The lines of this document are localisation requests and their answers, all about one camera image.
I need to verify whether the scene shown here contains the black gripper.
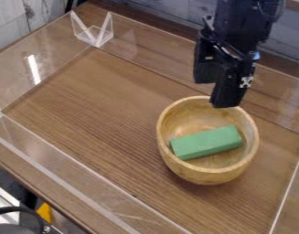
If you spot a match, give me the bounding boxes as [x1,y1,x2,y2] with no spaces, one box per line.
[192,0,279,108]

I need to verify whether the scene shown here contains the green rectangular block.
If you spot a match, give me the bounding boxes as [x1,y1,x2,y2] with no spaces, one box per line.
[169,125,243,161]

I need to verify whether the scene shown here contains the brown wooden bowl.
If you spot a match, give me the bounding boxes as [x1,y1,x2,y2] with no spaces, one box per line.
[154,96,260,186]

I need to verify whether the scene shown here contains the yellow label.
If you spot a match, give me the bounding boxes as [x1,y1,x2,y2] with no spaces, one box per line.
[36,202,52,222]

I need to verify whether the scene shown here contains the clear acrylic corner bracket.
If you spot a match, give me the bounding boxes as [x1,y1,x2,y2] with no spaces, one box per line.
[69,11,113,48]

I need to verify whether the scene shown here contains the clear acrylic tray wall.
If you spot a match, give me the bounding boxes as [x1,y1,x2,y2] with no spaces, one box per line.
[0,4,299,234]

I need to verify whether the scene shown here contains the black cable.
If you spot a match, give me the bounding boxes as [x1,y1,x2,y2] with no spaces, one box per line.
[0,206,50,234]

